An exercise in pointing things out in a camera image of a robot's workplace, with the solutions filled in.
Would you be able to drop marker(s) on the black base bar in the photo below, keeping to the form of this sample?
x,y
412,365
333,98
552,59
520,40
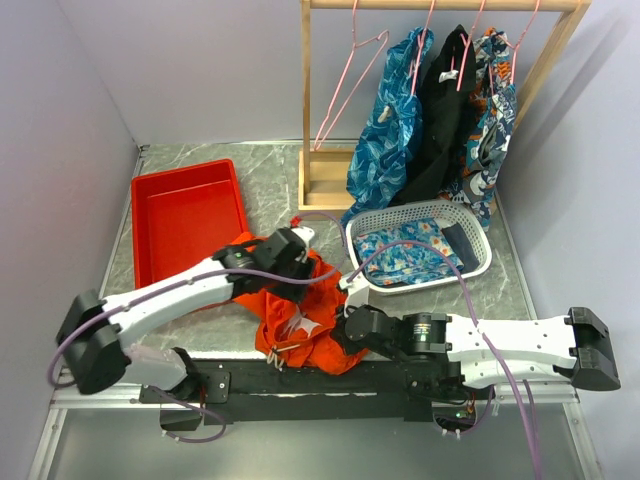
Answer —
x,y
251,390

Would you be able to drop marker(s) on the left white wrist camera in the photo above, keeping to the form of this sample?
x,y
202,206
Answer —
x,y
306,234

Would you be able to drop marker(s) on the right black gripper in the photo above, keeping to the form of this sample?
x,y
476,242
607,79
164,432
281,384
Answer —
x,y
346,343

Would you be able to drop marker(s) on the orange blue patterned shorts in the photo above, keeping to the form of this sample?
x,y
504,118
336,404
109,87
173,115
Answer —
x,y
493,108

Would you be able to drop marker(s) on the wooden clothes rack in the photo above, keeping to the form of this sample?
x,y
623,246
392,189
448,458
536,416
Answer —
x,y
322,170

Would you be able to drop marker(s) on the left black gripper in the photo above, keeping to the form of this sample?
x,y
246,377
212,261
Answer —
x,y
293,292

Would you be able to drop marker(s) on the dark blue cloth in basket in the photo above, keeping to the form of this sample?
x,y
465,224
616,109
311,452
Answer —
x,y
461,245

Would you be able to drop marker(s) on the floral shorts in basket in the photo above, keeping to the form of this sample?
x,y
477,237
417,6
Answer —
x,y
408,264

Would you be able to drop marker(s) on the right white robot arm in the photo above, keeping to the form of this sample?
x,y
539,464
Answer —
x,y
574,348

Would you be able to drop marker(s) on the white plastic basket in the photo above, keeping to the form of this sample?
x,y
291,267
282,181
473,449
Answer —
x,y
445,213

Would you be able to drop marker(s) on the red plastic tray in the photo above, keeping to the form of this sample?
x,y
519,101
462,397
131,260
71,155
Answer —
x,y
181,216

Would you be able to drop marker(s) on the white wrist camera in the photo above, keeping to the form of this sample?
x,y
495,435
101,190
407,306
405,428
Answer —
x,y
356,288
306,234

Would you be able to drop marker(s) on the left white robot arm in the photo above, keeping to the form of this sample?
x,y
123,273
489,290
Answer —
x,y
99,338

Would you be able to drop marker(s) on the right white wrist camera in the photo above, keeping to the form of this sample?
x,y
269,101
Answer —
x,y
356,288

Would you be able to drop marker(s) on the aluminium rail frame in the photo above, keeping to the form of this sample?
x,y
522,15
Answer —
x,y
186,332

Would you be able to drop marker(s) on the blue patterned shorts hanging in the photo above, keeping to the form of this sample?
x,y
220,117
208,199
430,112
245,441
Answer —
x,y
392,133

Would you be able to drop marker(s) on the black shorts hanging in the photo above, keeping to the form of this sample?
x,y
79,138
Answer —
x,y
444,122

